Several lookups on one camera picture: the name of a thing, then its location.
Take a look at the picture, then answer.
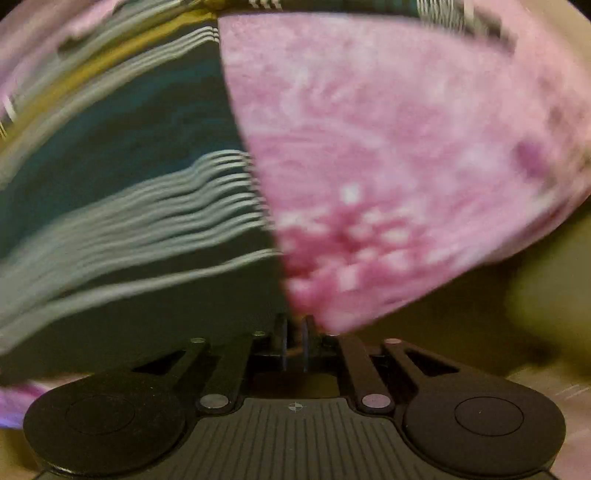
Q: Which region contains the pink floral blanket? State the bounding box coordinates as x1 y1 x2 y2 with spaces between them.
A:
0 0 591 430

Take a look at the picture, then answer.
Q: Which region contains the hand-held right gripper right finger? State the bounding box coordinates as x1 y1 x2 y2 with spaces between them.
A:
302 315 465 413

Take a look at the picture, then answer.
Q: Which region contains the striped dark knit garment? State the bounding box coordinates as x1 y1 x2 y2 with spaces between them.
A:
0 0 515 386

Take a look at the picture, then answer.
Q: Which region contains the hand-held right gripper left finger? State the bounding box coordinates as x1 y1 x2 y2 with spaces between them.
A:
131 314 290 411

